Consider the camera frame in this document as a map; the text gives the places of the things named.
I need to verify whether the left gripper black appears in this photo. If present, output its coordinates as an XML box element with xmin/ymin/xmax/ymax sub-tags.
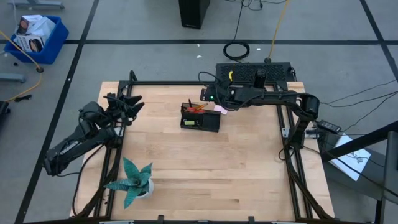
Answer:
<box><xmin>104</xmin><ymin>92</ymin><xmax>146</xmax><ymax>125</ymax></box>

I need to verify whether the black mesh desk organizer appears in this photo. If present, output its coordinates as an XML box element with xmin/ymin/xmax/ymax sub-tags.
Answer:
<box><xmin>180</xmin><ymin>103</ymin><xmax>222</xmax><ymax>133</ymax></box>

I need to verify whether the black perforated equipment box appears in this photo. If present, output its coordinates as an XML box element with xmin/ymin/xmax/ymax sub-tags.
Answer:
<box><xmin>215</xmin><ymin>62</ymin><xmax>295</xmax><ymax>83</ymax></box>

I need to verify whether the green plant in white pot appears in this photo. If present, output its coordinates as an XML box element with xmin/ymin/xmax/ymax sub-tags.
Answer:
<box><xmin>103</xmin><ymin>156</ymin><xmax>155</xmax><ymax>209</ymax></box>

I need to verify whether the black tower case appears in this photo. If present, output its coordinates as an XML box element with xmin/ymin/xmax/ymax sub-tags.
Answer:
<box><xmin>178</xmin><ymin>0</ymin><xmax>211</xmax><ymax>30</ymax></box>

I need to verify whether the blue plastic bin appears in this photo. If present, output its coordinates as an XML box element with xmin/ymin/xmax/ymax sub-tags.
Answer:
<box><xmin>3</xmin><ymin>15</ymin><xmax>70</xmax><ymax>65</ymax></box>

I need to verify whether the black power adapter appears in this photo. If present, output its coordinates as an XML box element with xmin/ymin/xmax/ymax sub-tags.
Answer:
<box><xmin>316</xmin><ymin>119</ymin><xmax>342</xmax><ymax>134</ymax></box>

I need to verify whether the white printed carton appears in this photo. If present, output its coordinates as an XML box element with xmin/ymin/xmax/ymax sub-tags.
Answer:
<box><xmin>15</xmin><ymin>14</ymin><xmax>56</xmax><ymax>41</ymax></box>
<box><xmin>12</xmin><ymin>34</ymin><xmax>44</xmax><ymax>53</ymax></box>

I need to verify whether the grey metal table foot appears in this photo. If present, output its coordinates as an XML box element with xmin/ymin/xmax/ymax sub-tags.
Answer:
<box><xmin>7</xmin><ymin>0</ymin><xmax>65</xmax><ymax>10</ymax></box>
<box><xmin>0</xmin><ymin>73</ymin><xmax>26</xmax><ymax>84</ymax></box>

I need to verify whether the white paper sheet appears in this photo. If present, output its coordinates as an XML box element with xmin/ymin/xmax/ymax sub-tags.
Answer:
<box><xmin>328</xmin><ymin>133</ymin><xmax>372</xmax><ymax>182</ymax></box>

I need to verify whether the black metal stand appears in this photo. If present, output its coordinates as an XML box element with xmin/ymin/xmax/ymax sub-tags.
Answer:
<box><xmin>320</xmin><ymin>120</ymin><xmax>398</xmax><ymax>224</ymax></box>

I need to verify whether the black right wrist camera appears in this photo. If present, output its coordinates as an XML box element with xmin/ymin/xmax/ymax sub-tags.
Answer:
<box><xmin>200</xmin><ymin>88</ymin><xmax>218</xmax><ymax>103</ymax></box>

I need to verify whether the coiled black cable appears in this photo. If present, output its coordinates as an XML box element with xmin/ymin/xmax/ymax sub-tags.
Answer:
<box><xmin>222</xmin><ymin>0</ymin><xmax>251</xmax><ymax>62</ymax></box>

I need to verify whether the yellow floor cable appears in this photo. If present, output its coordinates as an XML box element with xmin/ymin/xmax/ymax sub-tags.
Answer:
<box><xmin>267</xmin><ymin>0</ymin><xmax>290</xmax><ymax>60</ymax></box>
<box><xmin>0</xmin><ymin>30</ymin><xmax>44</xmax><ymax>103</ymax></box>

